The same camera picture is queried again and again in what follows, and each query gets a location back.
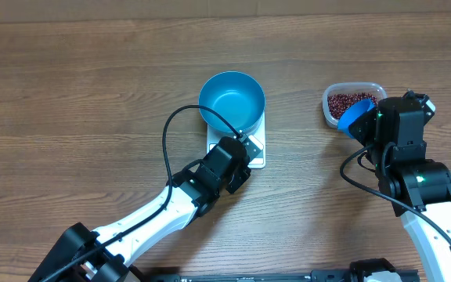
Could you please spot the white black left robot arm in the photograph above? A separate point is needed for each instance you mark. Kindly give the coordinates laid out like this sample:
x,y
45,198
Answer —
x,y
107,252

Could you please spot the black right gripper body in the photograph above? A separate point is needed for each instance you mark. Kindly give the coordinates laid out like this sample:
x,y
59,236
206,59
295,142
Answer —
x,y
366,133

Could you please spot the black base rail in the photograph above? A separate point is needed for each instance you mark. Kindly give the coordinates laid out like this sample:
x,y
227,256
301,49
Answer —
x,y
373,269

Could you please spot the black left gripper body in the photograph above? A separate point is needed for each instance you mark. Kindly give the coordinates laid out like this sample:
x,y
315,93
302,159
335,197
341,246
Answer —
x,y
207,158

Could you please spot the red adzuki beans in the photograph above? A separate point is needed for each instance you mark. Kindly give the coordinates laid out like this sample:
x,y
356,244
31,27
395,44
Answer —
x,y
339,103

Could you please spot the white digital kitchen scale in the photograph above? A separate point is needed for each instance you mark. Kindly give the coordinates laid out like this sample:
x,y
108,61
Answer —
x,y
258,132

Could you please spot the blue plastic scoop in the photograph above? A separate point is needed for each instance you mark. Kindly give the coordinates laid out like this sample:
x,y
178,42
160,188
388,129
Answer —
x,y
352,114

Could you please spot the teal blue bowl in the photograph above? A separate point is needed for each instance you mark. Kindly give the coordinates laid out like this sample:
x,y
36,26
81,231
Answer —
x,y
237,97

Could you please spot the clear plastic food container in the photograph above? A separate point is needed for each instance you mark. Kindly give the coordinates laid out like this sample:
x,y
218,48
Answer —
x,y
349,88

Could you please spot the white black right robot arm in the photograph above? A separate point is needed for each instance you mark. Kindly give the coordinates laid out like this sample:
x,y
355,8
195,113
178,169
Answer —
x,y
391,132

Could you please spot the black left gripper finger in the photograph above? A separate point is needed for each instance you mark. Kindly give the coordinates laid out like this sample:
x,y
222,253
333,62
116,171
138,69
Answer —
x,y
240,176
254,150

